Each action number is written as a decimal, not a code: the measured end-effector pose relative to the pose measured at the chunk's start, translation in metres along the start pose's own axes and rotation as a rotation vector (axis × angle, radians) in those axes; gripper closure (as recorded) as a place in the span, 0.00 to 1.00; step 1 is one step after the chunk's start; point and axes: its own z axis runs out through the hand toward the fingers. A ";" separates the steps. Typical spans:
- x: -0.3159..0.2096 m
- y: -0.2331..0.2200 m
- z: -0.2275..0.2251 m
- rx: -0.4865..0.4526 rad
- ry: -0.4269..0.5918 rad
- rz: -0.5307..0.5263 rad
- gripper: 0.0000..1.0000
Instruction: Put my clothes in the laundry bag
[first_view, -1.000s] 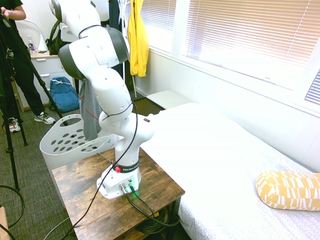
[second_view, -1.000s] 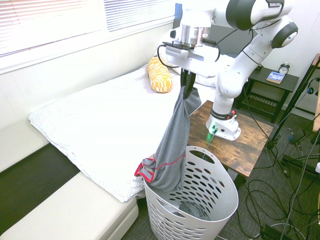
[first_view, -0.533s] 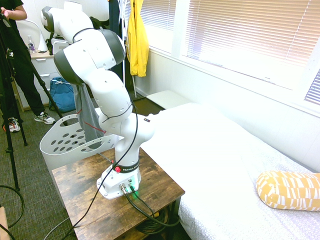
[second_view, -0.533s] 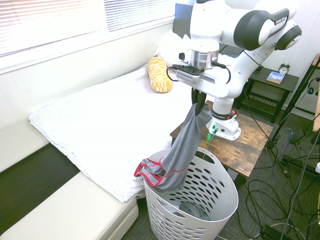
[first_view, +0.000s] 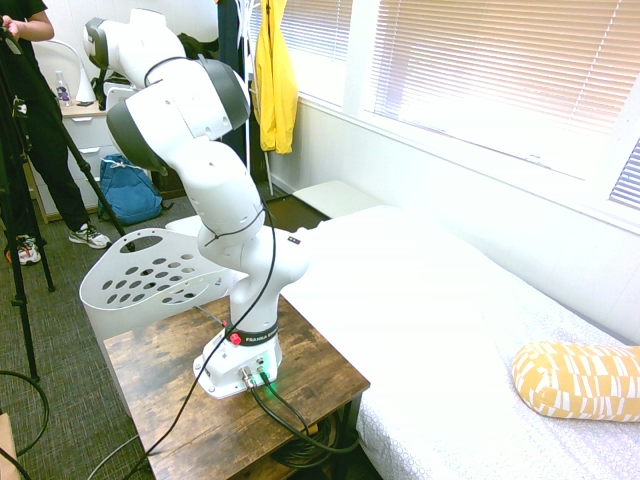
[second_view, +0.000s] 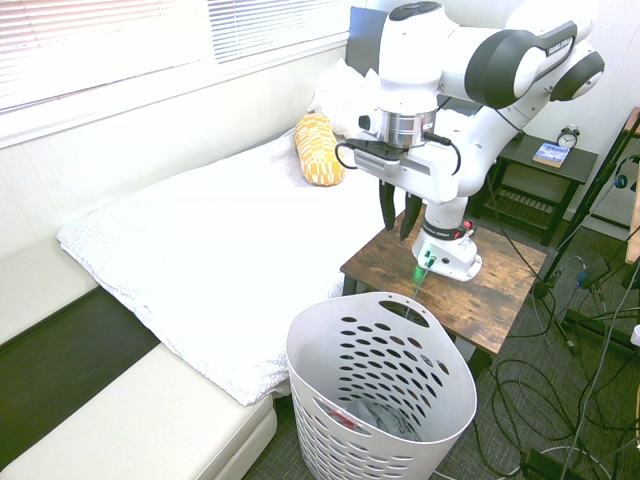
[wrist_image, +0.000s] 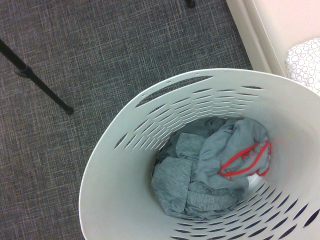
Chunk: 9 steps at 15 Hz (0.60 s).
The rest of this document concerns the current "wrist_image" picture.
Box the heather grey clothes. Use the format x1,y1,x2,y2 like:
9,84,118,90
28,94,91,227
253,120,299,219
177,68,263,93
150,117,239,221

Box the white perforated laundry basket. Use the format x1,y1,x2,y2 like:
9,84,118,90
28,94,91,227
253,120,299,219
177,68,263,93
78,67,320,240

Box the white bed base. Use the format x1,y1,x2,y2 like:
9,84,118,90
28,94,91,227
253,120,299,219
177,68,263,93
225,0,320,79

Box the white circle-print bed sheet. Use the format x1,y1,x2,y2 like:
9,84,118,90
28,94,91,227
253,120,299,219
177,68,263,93
284,37,320,97

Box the black camera tripod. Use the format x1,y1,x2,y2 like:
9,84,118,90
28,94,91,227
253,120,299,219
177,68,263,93
0,38,75,116

